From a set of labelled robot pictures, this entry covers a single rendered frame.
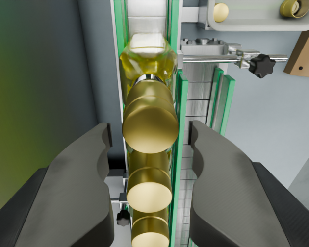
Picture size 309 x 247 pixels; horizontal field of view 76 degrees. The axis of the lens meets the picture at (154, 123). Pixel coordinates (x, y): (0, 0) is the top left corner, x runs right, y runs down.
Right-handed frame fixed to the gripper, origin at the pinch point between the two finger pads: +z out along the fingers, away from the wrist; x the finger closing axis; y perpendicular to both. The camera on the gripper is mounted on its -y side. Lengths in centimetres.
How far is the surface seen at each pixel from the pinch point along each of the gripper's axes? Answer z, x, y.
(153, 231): -0.8, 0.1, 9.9
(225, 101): 19.0, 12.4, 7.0
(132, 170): 0.8, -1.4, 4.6
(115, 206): 27, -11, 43
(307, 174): 116, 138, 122
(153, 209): -0.9, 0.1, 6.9
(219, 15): 33.9, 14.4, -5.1
